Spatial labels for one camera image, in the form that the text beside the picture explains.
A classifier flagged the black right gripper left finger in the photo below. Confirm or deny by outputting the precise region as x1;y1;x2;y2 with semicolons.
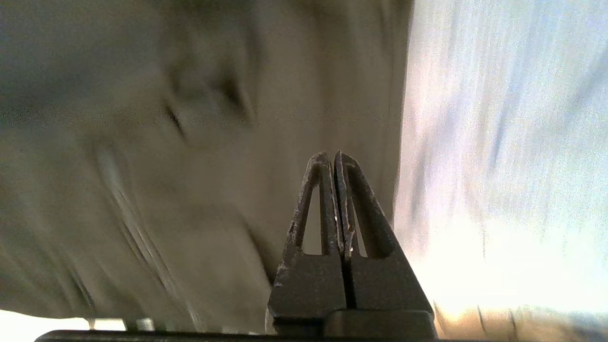
267;152;351;333

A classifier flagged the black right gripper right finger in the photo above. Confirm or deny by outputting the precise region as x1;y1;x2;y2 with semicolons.
334;151;435;333

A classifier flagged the black zip hoodie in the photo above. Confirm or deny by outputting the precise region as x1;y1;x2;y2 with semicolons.
0;0;415;333

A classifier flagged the blue bed sheet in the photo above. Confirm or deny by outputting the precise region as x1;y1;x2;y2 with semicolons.
393;0;608;340

